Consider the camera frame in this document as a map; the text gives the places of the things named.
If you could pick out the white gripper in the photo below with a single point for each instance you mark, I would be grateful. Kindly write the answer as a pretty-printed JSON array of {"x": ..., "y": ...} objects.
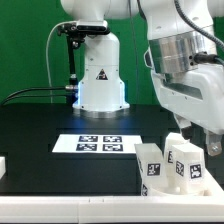
[{"x": 192, "y": 88}]

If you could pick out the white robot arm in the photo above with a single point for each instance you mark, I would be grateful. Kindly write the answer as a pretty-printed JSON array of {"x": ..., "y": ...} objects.
[{"x": 173, "y": 27}]

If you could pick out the white paper marker sheet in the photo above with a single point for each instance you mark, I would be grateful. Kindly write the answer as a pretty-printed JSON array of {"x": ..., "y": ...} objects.
[{"x": 101, "y": 144}]

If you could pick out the white block left edge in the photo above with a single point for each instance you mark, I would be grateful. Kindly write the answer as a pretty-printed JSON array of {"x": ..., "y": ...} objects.
[{"x": 2, "y": 167}]

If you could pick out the white front rail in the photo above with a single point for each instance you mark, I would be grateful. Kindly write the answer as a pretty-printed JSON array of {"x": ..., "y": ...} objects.
[{"x": 84, "y": 210}]

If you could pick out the black camera on stand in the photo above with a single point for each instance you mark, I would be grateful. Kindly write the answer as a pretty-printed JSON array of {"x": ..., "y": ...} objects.
[{"x": 76, "y": 32}]

